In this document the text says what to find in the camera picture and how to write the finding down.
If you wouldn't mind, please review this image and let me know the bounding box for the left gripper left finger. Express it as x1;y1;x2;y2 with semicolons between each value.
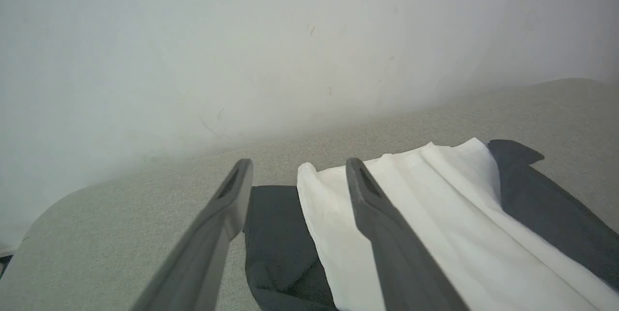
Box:
131;158;255;311

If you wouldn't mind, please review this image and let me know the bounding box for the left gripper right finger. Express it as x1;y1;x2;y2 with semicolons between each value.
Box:
345;157;470;311

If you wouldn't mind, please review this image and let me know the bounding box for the white and navy garment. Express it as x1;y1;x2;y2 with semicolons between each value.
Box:
244;138;619;311

